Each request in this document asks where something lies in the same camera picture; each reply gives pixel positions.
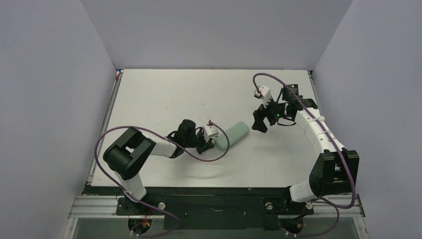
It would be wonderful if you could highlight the mint green umbrella case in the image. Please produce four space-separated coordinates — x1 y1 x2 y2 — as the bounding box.
214 121 249 151

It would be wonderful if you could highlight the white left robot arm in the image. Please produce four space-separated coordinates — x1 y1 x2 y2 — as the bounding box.
103 119 214 201

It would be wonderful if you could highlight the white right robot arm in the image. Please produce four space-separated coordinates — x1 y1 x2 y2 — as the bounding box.
252 99 359 203

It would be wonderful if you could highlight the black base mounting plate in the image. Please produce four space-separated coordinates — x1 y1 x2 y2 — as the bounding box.
83 185 314 233

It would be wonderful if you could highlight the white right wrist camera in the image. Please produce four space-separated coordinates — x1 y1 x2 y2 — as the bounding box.
254 86 272 108

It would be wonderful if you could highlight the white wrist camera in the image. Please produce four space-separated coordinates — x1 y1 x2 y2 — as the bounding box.
203 124 219 141
254 86 272 108

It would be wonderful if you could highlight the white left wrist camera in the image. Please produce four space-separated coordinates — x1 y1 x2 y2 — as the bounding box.
203 124 219 141

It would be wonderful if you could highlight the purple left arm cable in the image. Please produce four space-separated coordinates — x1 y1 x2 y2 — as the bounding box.
94 121 230 239

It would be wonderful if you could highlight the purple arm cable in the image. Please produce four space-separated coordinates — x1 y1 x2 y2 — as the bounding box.
253 72 357 238
94 121 230 239

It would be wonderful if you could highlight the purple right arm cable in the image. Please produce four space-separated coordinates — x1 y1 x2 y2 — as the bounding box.
253 72 357 238

